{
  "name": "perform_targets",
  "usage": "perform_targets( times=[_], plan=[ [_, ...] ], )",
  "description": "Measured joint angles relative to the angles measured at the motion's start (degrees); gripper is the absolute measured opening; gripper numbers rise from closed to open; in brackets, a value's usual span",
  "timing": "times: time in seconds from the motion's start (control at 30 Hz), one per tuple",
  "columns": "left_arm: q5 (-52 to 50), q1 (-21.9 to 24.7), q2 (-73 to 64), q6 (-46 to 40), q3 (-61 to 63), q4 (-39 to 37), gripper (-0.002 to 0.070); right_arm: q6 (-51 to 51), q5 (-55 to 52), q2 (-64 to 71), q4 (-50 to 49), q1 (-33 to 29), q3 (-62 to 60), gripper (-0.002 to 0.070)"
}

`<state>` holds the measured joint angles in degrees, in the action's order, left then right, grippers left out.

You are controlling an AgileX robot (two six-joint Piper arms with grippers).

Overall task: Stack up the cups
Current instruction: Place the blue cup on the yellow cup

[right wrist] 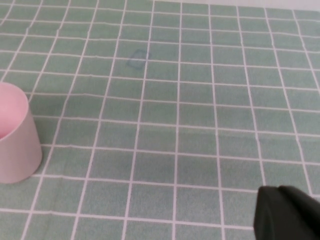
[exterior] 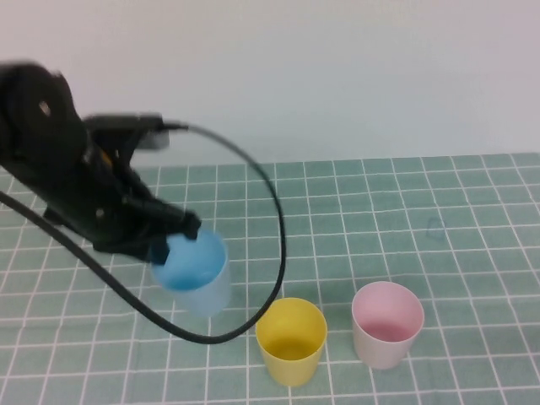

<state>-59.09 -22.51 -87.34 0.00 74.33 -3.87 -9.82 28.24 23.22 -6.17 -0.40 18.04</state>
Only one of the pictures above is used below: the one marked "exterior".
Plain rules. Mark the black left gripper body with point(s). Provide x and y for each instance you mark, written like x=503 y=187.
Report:
x=101 y=211

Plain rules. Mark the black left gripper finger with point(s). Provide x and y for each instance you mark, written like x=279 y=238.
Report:
x=159 y=251
x=173 y=219

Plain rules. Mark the light blue plastic cup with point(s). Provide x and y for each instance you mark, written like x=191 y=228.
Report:
x=198 y=266

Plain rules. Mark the pink plastic cup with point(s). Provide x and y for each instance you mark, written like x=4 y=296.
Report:
x=379 y=350

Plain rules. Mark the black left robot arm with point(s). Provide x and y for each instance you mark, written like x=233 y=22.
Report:
x=38 y=126

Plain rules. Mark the yellow plastic cup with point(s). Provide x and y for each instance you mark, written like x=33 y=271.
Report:
x=291 y=367

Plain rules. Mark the green checked tablecloth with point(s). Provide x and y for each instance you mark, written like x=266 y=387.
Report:
x=422 y=253

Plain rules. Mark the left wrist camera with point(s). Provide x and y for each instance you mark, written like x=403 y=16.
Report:
x=126 y=120

